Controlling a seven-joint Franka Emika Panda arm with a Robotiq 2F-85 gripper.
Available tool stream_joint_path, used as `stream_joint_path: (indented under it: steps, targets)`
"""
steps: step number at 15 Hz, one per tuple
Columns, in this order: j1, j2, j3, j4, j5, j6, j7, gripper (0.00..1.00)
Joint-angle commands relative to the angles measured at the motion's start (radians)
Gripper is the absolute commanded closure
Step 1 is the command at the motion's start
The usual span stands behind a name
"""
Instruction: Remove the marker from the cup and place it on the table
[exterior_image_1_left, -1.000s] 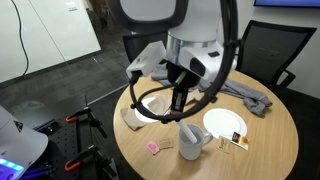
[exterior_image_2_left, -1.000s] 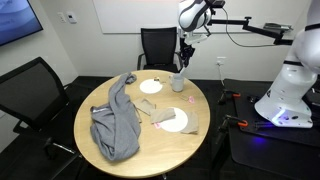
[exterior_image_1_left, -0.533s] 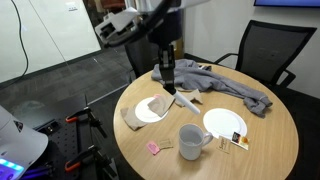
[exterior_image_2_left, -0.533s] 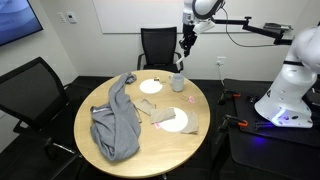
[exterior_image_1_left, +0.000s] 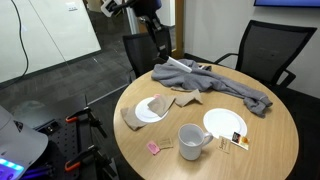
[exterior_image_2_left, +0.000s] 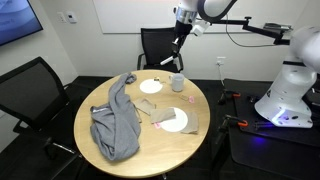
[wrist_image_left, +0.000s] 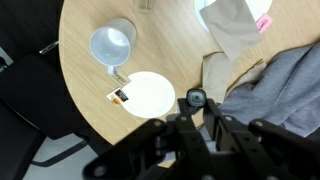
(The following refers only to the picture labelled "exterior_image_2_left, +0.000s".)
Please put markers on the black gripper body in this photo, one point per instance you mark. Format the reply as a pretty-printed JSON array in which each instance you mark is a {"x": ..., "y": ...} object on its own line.
[{"x": 182, "y": 29}]

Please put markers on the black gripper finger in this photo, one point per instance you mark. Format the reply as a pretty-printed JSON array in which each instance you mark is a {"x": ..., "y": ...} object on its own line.
[
  {"x": 174, "y": 46},
  {"x": 180, "y": 45}
]

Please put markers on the white marker with dark cap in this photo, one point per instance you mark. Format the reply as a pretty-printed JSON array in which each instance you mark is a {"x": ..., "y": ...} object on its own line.
[{"x": 167, "y": 60}]

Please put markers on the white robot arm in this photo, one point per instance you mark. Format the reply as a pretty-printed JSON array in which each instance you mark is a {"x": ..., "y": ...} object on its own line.
[{"x": 293, "y": 86}]

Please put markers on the black mesh office chair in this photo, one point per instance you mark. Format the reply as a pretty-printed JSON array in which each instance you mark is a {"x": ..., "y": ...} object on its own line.
[{"x": 156, "y": 43}]

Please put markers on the small tan packet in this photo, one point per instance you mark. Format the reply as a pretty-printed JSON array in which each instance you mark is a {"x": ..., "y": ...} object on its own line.
[{"x": 156, "y": 79}]

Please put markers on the small white plate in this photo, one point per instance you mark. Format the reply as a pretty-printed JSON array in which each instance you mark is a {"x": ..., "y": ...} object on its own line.
[{"x": 150, "y": 86}]

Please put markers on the brown sugar packet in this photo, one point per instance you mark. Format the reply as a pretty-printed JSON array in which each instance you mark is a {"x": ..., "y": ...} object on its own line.
[{"x": 184, "y": 97}]

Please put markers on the pink sweetener packet with print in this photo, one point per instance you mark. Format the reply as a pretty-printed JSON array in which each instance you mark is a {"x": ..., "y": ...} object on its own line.
[{"x": 191, "y": 99}]

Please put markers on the loose folded brown napkin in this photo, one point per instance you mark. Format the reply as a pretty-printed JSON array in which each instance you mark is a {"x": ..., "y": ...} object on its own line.
[{"x": 144, "y": 106}]

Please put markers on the large white plate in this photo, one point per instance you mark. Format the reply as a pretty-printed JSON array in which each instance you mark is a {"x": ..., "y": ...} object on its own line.
[{"x": 175, "y": 125}]

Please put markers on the small pink packet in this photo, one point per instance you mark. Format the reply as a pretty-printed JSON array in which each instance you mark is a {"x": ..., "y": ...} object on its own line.
[{"x": 157, "y": 125}]

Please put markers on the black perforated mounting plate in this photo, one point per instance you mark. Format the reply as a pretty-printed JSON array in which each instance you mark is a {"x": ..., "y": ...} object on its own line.
[{"x": 246, "y": 110}]

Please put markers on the grey hooded sweatshirt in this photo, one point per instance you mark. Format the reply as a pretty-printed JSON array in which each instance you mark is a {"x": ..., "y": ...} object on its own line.
[{"x": 115, "y": 126}]

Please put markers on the black robot cart top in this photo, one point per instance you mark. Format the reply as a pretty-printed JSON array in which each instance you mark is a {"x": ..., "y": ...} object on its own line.
[{"x": 266, "y": 160}]

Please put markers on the large black mesh chair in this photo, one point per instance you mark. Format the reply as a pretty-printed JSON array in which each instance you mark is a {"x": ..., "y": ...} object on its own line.
[{"x": 30, "y": 90}]

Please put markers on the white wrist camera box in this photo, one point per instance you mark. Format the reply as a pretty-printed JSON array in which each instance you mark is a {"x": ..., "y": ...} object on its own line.
[{"x": 200, "y": 28}]

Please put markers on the white wall power outlet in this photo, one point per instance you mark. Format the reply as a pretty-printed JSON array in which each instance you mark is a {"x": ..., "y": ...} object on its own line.
[{"x": 220, "y": 61}]

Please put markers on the white wall whiteboard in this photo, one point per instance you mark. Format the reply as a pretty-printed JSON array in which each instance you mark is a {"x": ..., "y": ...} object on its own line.
[{"x": 133, "y": 16}]

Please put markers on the black articulated camera stand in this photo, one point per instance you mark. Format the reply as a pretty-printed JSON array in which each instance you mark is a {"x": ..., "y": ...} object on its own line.
[{"x": 260, "y": 29}]

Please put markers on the white wall thermostat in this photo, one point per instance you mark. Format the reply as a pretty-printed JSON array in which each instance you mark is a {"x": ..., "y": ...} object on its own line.
[{"x": 71, "y": 17}]

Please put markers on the white wall switch plate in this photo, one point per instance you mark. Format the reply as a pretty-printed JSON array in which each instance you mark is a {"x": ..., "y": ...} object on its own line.
[{"x": 61, "y": 17}]

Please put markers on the wall mounted display screen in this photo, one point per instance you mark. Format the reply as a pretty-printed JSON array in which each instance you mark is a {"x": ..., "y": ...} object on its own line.
[{"x": 15, "y": 20}]

